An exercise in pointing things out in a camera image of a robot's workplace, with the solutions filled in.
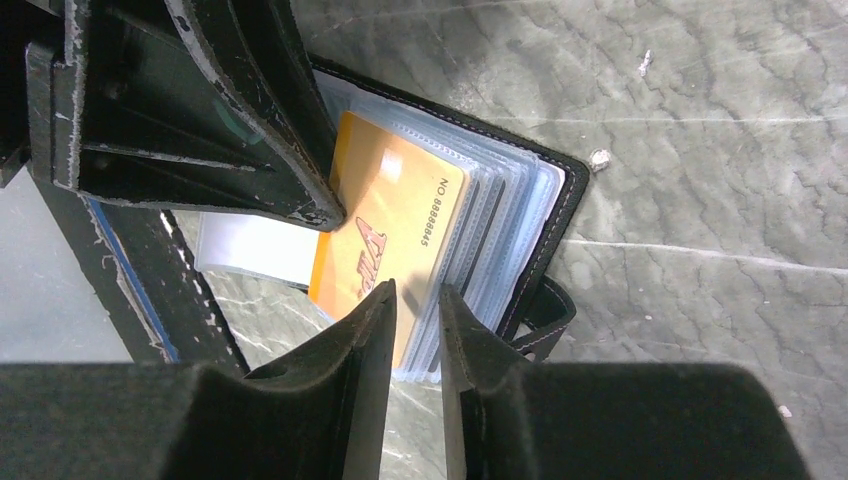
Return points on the gold VIP card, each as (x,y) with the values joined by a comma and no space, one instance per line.
(401,201)

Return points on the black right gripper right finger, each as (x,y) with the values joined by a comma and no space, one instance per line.
(506,417)

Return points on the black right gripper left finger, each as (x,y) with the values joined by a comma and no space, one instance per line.
(317,412)

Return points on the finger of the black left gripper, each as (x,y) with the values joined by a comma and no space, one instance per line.
(195,105)

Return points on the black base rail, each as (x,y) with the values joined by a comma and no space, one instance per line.
(83,281)

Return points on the black leather card holder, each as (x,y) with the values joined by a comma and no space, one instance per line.
(521,197)

